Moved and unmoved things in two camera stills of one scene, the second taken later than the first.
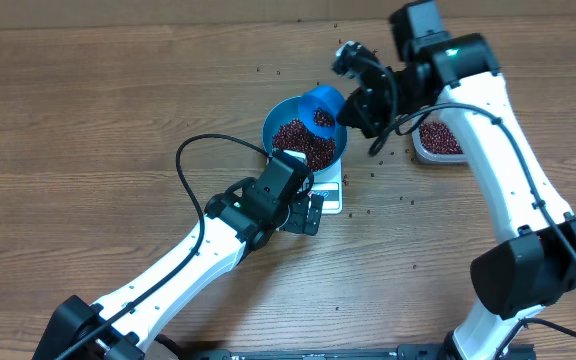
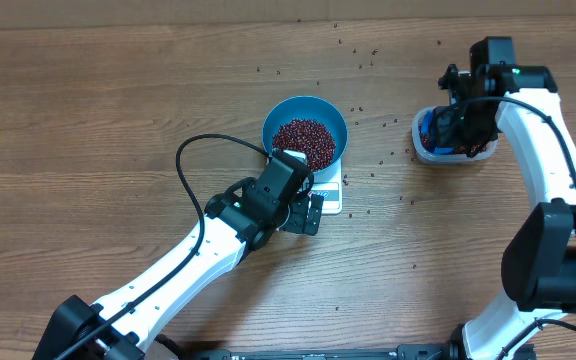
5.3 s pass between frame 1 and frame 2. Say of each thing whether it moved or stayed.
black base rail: stayed
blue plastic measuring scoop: moved
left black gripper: stayed
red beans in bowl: stayed
